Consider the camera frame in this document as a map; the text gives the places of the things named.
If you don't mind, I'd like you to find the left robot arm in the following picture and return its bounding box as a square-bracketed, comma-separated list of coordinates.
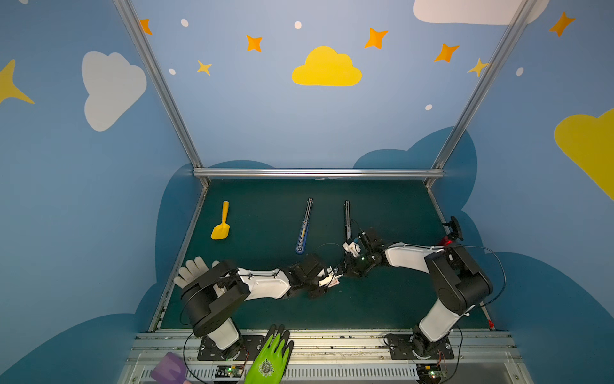
[174, 254, 339, 357]

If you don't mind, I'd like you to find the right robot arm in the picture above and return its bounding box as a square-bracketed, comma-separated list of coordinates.
[340, 231, 493, 359]

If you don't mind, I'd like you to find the red black clamp tool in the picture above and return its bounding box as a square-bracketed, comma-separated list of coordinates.
[439, 216, 464, 246]

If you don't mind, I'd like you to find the green black work glove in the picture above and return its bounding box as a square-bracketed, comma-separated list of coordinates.
[245, 325, 294, 384]

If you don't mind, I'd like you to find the yellow toy shovel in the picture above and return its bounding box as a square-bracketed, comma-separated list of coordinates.
[210, 201, 230, 240]

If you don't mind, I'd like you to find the white cotton glove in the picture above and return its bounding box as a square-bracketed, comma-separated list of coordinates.
[174, 256, 219, 289]

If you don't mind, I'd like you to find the purple cloth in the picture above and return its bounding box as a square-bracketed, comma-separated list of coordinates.
[151, 352, 190, 384]

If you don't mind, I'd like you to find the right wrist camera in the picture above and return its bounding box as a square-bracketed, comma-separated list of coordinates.
[343, 238, 361, 258]

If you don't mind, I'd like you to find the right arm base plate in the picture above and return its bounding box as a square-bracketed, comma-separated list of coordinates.
[384, 334, 455, 360]

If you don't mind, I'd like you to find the aluminium frame back bar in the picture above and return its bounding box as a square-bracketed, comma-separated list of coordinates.
[193, 168, 445, 179]

